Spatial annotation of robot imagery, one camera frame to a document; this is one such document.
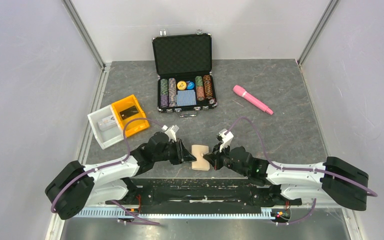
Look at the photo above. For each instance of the yellow dealer button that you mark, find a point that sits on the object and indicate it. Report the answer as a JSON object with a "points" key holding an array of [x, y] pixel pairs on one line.
{"points": [[182, 85]]}

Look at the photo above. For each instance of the pink cylindrical tool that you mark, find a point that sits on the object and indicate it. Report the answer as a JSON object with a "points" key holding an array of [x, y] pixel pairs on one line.
{"points": [[241, 92]]}

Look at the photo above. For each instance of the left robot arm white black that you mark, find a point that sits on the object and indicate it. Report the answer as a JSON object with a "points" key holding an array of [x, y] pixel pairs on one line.
{"points": [[78, 186]]}

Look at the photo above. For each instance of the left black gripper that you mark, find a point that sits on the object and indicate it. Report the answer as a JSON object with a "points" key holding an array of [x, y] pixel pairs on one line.
{"points": [[184, 155]]}

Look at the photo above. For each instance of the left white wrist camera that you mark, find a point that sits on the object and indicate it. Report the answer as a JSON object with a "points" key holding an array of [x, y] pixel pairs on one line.
{"points": [[171, 132]]}

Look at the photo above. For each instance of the blue playing card deck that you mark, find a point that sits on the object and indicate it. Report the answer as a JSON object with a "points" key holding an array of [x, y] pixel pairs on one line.
{"points": [[186, 98]]}

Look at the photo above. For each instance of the black VIP card in bin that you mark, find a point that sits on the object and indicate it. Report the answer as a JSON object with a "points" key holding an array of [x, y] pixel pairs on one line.
{"points": [[129, 112]]}

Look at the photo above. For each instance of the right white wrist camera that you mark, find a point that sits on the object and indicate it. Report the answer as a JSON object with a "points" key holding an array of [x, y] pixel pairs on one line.
{"points": [[225, 137]]}

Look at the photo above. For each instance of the left aluminium frame post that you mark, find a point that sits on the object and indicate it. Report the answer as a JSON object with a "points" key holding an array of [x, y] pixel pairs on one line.
{"points": [[73, 13]]}

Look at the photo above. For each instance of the yellow plastic bin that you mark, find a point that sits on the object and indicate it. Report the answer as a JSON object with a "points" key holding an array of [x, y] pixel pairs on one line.
{"points": [[132, 125]]}

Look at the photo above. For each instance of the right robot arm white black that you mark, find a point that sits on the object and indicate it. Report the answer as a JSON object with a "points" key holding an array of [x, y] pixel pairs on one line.
{"points": [[334, 179]]}

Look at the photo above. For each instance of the aluminium frame post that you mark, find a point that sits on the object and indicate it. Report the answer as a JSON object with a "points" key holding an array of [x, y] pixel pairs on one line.
{"points": [[73, 13], [321, 24]]}

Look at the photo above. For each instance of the blue dealer button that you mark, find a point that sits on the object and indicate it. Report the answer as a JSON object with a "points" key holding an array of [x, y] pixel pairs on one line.
{"points": [[190, 85]]}

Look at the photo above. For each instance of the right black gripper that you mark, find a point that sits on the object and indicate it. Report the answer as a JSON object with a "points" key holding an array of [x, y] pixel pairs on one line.
{"points": [[216, 155]]}

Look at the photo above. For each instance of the orange brown chip stack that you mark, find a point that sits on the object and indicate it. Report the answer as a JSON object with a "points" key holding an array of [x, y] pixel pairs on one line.
{"points": [[208, 89]]}

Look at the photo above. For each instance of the blue tan chip stack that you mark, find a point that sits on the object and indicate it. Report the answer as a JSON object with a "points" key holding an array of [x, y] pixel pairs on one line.
{"points": [[172, 92]]}

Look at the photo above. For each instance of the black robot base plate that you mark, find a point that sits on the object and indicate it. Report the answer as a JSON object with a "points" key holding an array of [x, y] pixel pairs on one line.
{"points": [[202, 196]]}

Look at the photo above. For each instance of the green purple chip stack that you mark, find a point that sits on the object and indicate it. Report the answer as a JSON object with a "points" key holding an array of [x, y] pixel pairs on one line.
{"points": [[164, 95]]}

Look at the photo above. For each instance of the white plastic bin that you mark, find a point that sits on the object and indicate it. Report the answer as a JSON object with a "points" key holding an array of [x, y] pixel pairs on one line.
{"points": [[110, 137]]}

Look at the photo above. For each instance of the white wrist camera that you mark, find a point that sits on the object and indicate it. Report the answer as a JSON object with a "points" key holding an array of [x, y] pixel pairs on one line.
{"points": [[171, 132], [225, 137]]}

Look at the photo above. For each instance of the right aluminium frame post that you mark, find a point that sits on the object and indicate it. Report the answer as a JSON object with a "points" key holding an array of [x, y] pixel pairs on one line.
{"points": [[321, 24]]}

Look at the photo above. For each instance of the white VIP card in bin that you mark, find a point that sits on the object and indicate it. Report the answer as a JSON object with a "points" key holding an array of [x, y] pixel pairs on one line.
{"points": [[106, 123]]}

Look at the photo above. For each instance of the green red chip stack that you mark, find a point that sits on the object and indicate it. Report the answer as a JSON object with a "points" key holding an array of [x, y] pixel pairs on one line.
{"points": [[199, 85]]}

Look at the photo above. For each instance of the white toothed cable rail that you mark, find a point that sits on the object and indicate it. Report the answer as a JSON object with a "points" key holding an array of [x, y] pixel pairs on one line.
{"points": [[116, 212]]}

